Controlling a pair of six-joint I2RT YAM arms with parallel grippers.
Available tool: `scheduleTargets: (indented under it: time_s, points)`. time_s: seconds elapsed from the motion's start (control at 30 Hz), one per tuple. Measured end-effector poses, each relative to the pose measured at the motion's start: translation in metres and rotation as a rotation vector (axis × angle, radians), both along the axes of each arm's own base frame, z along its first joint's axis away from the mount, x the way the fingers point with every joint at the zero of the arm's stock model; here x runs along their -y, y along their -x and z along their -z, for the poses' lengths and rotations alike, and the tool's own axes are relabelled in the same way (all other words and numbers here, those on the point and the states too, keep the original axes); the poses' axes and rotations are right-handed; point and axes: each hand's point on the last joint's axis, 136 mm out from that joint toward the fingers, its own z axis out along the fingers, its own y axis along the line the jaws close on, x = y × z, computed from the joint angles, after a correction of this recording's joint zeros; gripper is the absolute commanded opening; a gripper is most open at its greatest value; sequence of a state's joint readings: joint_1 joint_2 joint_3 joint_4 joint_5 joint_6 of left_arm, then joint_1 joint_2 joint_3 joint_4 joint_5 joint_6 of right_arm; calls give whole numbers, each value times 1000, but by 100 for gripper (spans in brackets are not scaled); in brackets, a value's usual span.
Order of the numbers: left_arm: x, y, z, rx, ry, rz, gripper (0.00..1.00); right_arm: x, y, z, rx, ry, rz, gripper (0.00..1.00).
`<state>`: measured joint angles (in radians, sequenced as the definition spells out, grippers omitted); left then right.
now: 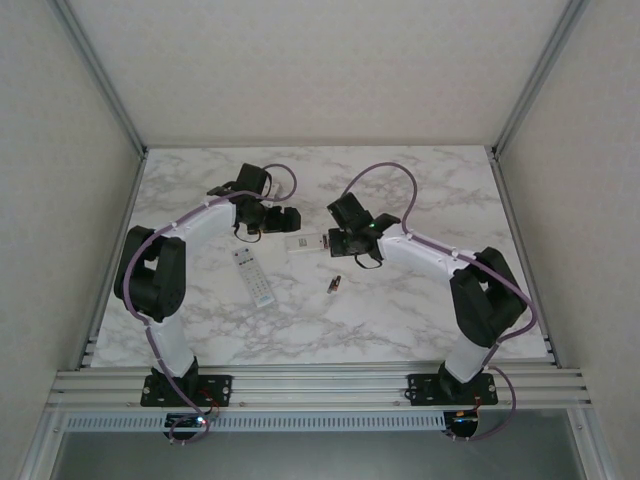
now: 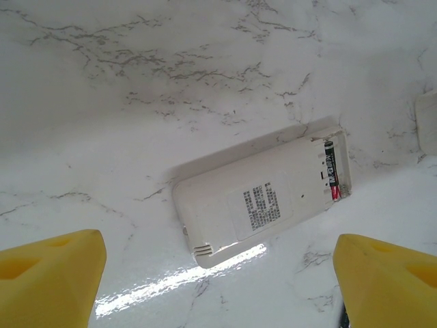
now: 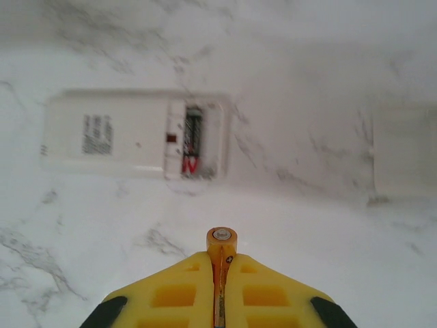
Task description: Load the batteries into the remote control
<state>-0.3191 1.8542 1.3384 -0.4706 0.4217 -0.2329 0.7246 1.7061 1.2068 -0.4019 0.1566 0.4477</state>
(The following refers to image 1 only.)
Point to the black orange AAA battery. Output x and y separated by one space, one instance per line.
331 286
325 243
338 283

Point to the short white display remote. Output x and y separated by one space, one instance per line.
302 244

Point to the long white TV remote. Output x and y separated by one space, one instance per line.
253 277

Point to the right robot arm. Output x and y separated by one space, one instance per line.
425 250

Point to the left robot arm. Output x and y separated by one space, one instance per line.
200 225

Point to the small lit circuit board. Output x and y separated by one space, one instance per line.
187 421
462 422

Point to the aluminium side rail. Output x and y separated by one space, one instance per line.
117 245
520 245

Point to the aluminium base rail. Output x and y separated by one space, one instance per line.
320 385

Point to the aluminium frame post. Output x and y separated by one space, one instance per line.
100 75
540 75

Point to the aluminium frame strut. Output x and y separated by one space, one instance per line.
587 445
42 445

